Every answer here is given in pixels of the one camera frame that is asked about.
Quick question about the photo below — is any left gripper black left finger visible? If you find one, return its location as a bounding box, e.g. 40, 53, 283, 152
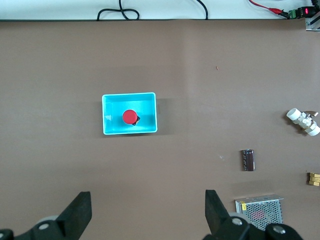
0, 191, 93, 240

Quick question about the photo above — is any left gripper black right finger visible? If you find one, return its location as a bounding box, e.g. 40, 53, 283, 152
203, 189, 305, 240

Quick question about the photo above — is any red push button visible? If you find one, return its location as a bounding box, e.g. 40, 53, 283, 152
122, 109, 141, 126

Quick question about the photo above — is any metal mesh power supply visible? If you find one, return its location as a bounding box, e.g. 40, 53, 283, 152
234, 194, 285, 232

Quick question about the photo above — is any brown cylindrical capacitor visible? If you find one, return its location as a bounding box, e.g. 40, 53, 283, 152
240, 148, 256, 172

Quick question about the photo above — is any cyan plastic bin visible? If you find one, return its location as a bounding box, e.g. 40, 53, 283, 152
101, 92, 159, 136

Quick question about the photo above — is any white-ended metal ball valve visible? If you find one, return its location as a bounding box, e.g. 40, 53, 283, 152
285, 107, 320, 137

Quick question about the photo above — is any green terminal block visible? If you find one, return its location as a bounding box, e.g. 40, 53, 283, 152
286, 8, 301, 20

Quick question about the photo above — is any red digit display module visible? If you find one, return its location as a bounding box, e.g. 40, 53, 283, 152
298, 6, 316, 19

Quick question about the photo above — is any brass valve with red handle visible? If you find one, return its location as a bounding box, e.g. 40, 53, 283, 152
306, 171, 320, 187

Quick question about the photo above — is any red alligator clip wire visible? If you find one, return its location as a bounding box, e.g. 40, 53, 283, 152
248, 0, 288, 18

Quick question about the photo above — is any aluminium profile camera post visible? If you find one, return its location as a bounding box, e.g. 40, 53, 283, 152
304, 11, 320, 32

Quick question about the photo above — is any black looped cable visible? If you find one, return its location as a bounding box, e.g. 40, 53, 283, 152
96, 0, 140, 21

